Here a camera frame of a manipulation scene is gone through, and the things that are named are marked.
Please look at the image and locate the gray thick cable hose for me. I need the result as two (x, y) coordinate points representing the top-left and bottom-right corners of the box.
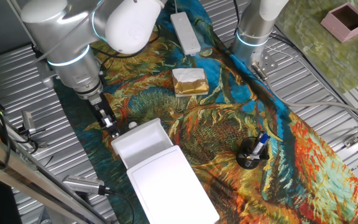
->
(258, 70), (358, 125)

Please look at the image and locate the sunflower painting print tablecloth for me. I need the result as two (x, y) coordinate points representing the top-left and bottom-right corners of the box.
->
(53, 0), (358, 224)

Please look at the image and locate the white plastic drawer with knob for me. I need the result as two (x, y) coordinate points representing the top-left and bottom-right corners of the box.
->
(110, 117), (175, 170)

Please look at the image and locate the white power strip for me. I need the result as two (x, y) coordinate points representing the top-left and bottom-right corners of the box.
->
(170, 11), (202, 57)

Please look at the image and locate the ribbed silver depth camera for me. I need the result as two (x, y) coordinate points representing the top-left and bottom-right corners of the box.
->
(62, 174), (106, 197)

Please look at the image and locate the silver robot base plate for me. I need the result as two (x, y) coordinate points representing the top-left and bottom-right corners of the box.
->
(249, 49), (279, 77)

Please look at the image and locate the small silver depth camera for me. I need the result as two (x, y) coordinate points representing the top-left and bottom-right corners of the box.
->
(21, 110), (37, 135)

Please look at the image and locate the blue capped marker pen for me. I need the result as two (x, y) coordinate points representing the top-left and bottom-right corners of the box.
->
(249, 132), (270, 160)

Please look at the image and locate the aluminium frame beam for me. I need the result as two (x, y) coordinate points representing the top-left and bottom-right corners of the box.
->
(0, 124), (107, 224)

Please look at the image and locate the white plastic drawer cabinet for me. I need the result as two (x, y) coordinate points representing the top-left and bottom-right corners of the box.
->
(126, 144), (221, 224)

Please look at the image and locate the green patterned cloth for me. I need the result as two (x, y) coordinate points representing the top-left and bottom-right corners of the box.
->
(274, 0), (358, 94)

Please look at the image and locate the pink open cardboard box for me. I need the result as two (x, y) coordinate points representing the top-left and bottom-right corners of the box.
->
(320, 2), (358, 44)

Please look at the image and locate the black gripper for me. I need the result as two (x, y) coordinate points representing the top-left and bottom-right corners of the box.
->
(88, 93), (120, 139)

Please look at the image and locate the black camera cable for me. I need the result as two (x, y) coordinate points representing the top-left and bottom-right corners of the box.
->
(103, 186), (135, 224)

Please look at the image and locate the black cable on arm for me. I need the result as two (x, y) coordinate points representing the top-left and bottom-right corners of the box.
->
(90, 26), (162, 82)

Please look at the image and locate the black round pen holder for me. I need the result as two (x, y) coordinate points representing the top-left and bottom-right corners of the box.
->
(236, 136), (270, 170)

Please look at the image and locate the gold tissue pack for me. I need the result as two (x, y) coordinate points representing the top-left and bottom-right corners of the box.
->
(171, 67), (210, 98)

